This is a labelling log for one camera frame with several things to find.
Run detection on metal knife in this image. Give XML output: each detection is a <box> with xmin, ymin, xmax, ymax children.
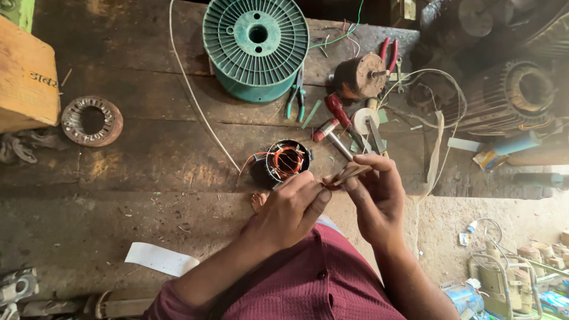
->
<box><xmin>366</xmin><ymin>116</ymin><xmax>390</xmax><ymax>159</ymax></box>

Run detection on person's left hand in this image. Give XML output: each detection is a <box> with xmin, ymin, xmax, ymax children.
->
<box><xmin>242</xmin><ymin>171</ymin><xmax>333</xmax><ymax>257</ymax></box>

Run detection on rusty small motor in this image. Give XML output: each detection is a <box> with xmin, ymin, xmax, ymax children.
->
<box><xmin>333</xmin><ymin>52</ymin><xmax>391</xmax><ymax>100</ymax></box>

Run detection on motor stator with copper winding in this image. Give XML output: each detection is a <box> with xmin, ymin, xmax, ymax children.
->
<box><xmin>250</xmin><ymin>139</ymin><xmax>314</xmax><ymax>188</ymax></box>

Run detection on green box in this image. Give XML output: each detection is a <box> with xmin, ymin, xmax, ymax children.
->
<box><xmin>0</xmin><ymin>0</ymin><xmax>36</xmax><ymax>33</ymax></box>

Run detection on white paper sheet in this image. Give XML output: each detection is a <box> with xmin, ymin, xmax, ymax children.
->
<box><xmin>124</xmin><ymin>242</ymin><xmax>201</xmax><ymax>278</ymax></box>

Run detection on white wire loop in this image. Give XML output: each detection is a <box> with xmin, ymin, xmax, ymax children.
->
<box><xmin>377</xmin><ymin>68</ymin><xmax>468</xmax><ymax>130</ymax></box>

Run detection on short red-handled screwdriver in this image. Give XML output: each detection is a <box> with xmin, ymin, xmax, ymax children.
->
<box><xmin>311</xmin><ymin>118</ymin><xmax>354</xmax><ymax>162</ymax></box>

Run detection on grey metal scraps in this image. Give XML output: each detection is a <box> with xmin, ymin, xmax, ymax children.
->
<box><xmin>0</xmin><ymin>130</ymin><xmax>69</xmax><ymax>165</ymax></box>

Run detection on brown insulation paper strips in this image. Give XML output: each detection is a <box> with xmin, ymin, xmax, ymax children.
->
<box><xmin>322</xmin><ymin>164</ymin><xmax>373</xmax><ymax>188</ymax></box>

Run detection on blue tube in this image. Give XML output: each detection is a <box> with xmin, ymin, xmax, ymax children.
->
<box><xmin>472</xmin><ymin>131</ymin><xmax>542</xmax><ymax>172</ymax></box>

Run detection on person's foot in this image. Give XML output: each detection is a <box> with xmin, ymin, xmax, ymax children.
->
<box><xmin>251</xmin><ymin>192</ymin><xmax>270</xmax><ymax>213</ymax></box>

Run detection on large finned motor housing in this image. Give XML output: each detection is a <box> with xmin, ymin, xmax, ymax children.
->
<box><xmin>445</xmin><ymin>59</ymin><xmax>559</xmax><ymax>136</ymax></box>

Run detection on small metal spanner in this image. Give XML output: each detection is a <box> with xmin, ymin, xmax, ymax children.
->
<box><xmin>395</xmin><ymin>57</ymin><xmax>406</xmax><ymax>94</ymax></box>

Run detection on grey metal bracket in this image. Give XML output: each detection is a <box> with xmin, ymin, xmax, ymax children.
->
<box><xmin>0</xmin><ymin>268</ymin><xmax>40</xmax><ymax>308</ymax></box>

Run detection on white cloth tape strip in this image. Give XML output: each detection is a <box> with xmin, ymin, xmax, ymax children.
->
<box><xmin>409</xmin><ymin>110</ymin><xmax>445</xmax><ymax>205</ymax></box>

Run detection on rusty stator lamination ring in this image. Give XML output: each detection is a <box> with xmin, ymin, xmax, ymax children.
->
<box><xmin>61</xmin><ymin>95</ymin><xmax>124</xmax><ymax>148</ymax></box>

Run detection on long red-handled screwdriver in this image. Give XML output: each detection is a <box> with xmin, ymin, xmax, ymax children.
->
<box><xmin>324</xmin><ymin>93</ymin><xmax>370</xmax><ymax>153</ymax></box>

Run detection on person's right hand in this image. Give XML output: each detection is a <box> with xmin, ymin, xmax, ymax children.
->
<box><xmin>344</xmin><ymin>154</ymin><xmax>406</xmax><ymax>250</ymax></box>

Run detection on green plastic wire spool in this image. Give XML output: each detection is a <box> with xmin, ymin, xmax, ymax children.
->
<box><xmin>202</xmin><ymin>0</ymin><xmax>310</xmax><ymax>104</ymax></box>

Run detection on heap of motor parts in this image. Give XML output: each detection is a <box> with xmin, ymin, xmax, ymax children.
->
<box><xmin>439</xmin><ymin>217</ymin><xmax>569</xmax><ymax>320</ymax></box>

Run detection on teal-handled pliers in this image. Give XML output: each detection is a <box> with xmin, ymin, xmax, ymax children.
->
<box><xmin>284</xmin><ymin>67</ymin><xmax>307</xmax><ymax>124</ymax></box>

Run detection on long white sleeve tube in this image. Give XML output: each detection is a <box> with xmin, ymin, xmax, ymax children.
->
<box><xmin>168</xmin><ymin>0</ymin><xmax>242</xmax><ymax>173</ymax></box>

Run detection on red-handled pliers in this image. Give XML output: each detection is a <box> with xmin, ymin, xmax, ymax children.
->
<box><xmin>378</xmin><ymin>37</ymin><xmax>399</xmax><ymax>74</ymax></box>

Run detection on maroon shirt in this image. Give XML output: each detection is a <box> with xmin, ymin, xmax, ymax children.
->
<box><xmin>142</xmin><ymin>216</ymin><xmax>407</xmax><ymax>320</ymax></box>

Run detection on white tape roll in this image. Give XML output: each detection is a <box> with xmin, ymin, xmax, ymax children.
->
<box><xmin>351</xmin><ymin>107</ymin><xmax>381</xmax><ymax>136</ymax></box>

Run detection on dusty motors pile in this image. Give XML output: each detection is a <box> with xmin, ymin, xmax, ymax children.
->
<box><xmin>420</xmin><ymin>0</ymin><xmax>569</xmax><ymax>60</ymax></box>

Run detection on green wire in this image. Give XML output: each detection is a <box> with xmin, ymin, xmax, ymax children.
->
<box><xmin>309</xmin><ymin>0</ymin><xmax>365</xmax><ymax>50</ymax></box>

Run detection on small white paper piece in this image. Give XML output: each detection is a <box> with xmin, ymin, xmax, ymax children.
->
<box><xmin>447</xmin><ymin>137</ymin><xmax>484</xmax><ymax>153</ymax></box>

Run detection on wooden box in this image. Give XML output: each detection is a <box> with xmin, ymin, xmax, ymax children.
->
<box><xmin>0</xmin><ymin>15</ymin><xmax>61</xmax><ymax>133</ymax></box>

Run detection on green paper strip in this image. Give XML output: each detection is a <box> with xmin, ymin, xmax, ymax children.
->
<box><xmin>301</xmin><ymin>99</ymin><xmax>322</xmax><ymax>130</ymax></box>

